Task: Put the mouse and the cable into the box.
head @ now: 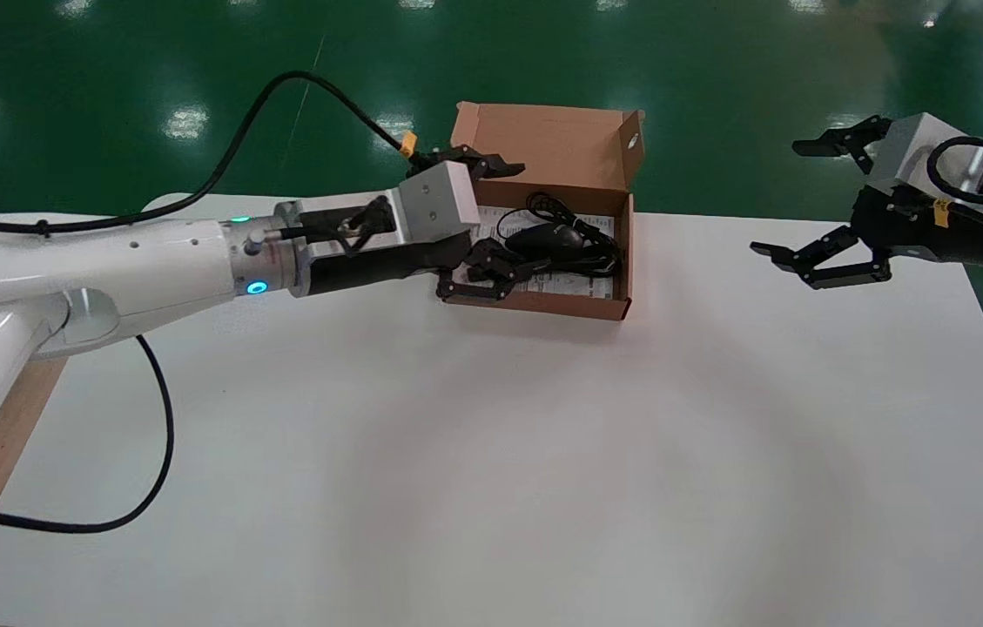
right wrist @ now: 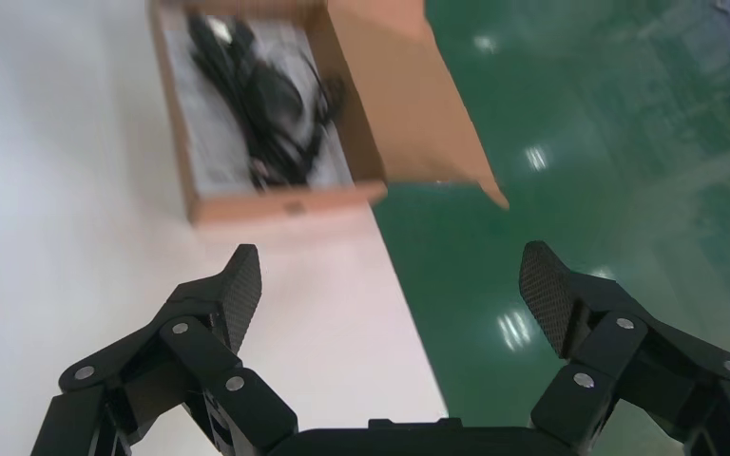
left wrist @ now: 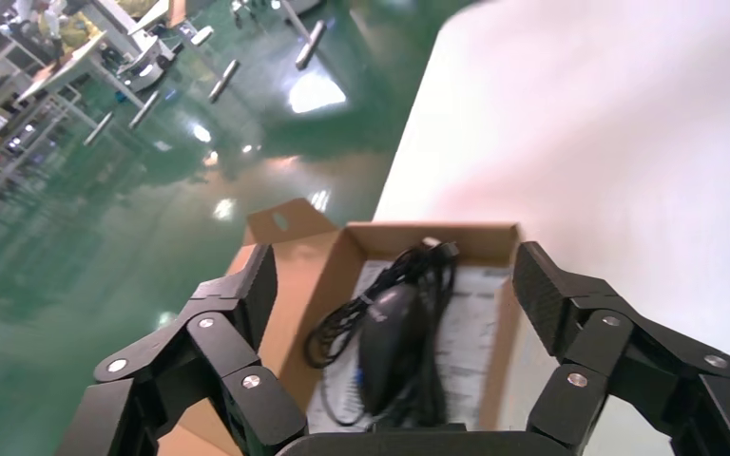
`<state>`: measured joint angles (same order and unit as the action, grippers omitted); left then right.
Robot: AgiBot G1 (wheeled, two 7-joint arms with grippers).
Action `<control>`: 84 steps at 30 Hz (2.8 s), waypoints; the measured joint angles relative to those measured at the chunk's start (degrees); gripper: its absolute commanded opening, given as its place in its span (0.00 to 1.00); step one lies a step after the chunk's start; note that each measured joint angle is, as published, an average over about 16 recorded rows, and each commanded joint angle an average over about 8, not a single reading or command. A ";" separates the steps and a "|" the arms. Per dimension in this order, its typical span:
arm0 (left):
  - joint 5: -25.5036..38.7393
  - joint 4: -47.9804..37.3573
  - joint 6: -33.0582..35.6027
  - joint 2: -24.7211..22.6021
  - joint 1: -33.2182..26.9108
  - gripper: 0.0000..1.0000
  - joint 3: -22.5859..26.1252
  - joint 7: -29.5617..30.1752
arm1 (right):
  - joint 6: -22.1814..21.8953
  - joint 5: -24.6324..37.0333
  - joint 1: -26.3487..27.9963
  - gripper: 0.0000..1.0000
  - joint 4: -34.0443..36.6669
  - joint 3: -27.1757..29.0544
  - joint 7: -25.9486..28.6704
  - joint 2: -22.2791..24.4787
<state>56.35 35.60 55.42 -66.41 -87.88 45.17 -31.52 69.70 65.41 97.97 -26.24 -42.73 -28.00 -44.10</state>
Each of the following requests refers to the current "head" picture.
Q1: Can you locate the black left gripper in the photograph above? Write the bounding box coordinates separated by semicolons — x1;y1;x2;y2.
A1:
308;146;527;304

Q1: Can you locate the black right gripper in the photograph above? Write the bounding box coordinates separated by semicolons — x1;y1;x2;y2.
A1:
751;115;983;290

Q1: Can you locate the black power cord with plug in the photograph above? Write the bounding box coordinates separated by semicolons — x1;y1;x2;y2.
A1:
508;193;624;280

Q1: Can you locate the brown cardboard storage box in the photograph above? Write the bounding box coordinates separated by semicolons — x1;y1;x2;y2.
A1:
439;101;646;321

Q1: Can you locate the white printed instruction sheet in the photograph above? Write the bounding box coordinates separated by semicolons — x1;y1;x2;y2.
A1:
474;206;616;300

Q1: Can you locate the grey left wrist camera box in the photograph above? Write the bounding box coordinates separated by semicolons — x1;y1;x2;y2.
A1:
395;161;481;251

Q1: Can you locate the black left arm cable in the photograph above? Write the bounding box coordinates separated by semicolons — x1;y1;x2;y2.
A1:
0;71;412;534

